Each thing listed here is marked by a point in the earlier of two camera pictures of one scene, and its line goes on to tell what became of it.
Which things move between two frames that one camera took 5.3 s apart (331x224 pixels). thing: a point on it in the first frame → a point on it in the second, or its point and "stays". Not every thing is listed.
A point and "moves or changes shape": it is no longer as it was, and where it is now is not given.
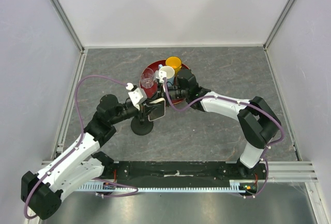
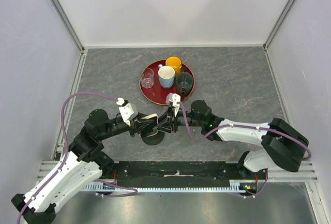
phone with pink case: (156, 109) → (148, 123)
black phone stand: (140, 124) moves or changes shape
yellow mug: (174, 62) stays
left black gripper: (145, 109) → (135, 125)
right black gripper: (161, 90) → (171, 120)
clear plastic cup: (147, 77) stays
